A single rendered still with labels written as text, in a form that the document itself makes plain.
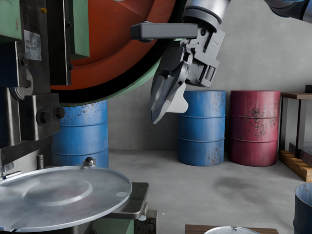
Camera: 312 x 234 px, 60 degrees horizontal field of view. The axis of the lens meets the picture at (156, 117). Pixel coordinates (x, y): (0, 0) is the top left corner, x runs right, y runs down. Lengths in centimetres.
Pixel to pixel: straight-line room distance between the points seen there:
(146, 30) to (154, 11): 39
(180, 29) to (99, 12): 47
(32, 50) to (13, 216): 29
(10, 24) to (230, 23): 359
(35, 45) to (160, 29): 25
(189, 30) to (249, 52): 342
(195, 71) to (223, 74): 333
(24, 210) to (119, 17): 61
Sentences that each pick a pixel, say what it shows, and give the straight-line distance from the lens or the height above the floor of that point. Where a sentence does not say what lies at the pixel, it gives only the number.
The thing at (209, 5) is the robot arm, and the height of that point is 113.
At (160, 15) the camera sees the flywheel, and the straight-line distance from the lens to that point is 85.
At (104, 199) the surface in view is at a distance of 53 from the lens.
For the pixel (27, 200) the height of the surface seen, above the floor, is 78.
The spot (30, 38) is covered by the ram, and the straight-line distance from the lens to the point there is 57.
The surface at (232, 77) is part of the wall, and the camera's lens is 385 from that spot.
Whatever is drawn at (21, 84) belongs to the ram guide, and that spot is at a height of 99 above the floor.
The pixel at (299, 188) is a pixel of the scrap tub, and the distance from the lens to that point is 157.
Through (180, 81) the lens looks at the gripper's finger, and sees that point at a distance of 47.
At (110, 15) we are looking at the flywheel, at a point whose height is 120.
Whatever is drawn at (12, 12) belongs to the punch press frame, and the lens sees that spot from 45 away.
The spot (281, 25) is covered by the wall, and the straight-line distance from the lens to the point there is 406.
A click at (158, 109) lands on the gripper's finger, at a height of 95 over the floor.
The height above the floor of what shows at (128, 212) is 78.
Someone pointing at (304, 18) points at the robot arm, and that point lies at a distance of 64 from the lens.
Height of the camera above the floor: 100
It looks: 8 degrees down
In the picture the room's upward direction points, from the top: straight up
